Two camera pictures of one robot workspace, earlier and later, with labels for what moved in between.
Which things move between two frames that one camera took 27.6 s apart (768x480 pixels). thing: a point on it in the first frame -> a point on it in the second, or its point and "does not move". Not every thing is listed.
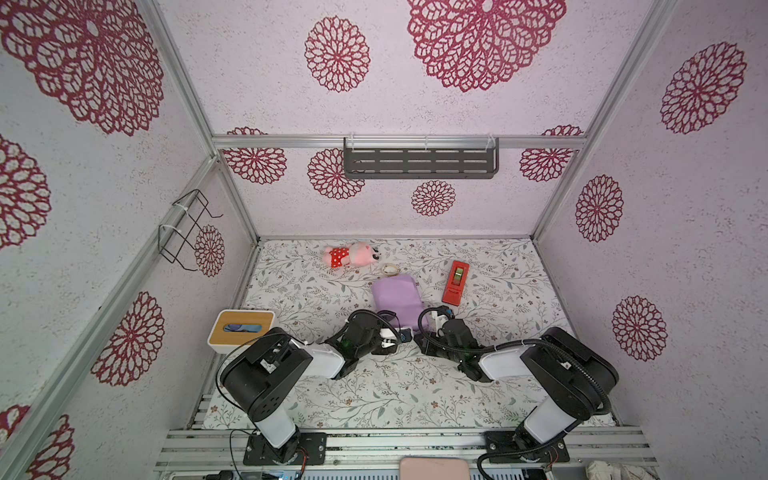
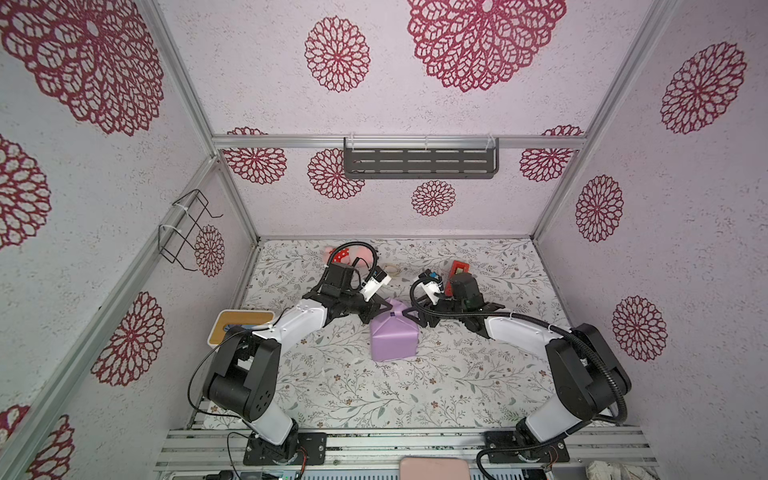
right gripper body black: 438,347 -> 447,309
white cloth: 603,470 does not move
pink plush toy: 357,255 does not move
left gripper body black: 375,343 -> 353,302
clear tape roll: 390,269 does not move
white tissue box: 234,328 does not move
